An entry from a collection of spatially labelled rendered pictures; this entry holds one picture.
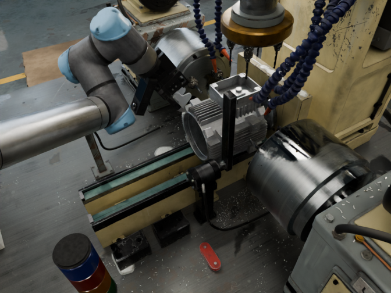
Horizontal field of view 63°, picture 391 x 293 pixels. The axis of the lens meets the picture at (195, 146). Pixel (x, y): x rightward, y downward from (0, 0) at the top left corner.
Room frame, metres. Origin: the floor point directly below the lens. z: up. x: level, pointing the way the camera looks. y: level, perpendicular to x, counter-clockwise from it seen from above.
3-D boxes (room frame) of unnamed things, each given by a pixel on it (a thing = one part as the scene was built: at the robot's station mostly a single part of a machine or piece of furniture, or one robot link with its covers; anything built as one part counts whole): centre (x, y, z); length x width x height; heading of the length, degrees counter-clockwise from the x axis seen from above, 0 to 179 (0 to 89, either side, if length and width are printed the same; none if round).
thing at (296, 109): (0.83, -0.27, 0.97); 0.30 x 0.11 x 0.34; 28
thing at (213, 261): (0.40, -0.02, 0.81); 0.09 x 0.03 x 0.02; 28
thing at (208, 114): (0.73, -0.09, 1.01); 0.20 x 0.19 x 0.19; 116
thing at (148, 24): (1.28, 0.14, 0.99); 0.35 x 0.31 x 0.37; 28
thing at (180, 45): (1.07, 0.03, 1.04); 0.37 x 0.25 x 0.25; 28
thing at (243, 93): (0.75, -0.13, 1.11); 0.12 x 0.11 x 0.07; 116
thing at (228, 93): (0.58, -0.08, 1.12); 0.04 x 0.03 x 0.26; 118
